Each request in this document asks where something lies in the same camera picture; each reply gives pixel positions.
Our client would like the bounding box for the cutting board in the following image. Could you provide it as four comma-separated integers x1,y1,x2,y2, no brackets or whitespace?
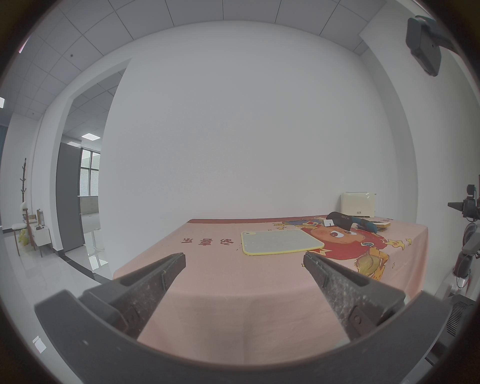
241,229,325,257

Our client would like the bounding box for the cream toaster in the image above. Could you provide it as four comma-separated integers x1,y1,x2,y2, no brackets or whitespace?
340,191,377,219

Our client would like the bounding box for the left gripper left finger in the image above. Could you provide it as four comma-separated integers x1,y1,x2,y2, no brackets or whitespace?
78,252,187,341

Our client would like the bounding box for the knife with blue-green handle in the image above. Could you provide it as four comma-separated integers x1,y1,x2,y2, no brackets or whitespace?
326,211,380,234

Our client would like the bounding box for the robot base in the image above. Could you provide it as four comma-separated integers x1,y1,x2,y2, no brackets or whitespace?
422,279,480,376

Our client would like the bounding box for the white cabinet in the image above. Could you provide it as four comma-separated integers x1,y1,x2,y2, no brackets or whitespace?
28,224,52,249

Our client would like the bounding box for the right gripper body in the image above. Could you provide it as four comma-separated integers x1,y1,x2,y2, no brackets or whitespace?
463,198,480,221

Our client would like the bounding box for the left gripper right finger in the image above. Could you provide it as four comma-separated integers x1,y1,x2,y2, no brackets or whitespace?
302,251,408,343

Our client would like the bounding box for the grey door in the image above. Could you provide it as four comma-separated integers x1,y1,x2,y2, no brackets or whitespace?
56,142,84,253

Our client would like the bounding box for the window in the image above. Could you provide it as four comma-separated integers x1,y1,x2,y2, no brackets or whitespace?
79,149,101,197

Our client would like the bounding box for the wooden coat stand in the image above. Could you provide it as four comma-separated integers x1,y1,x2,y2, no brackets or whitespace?
19,157,30,226

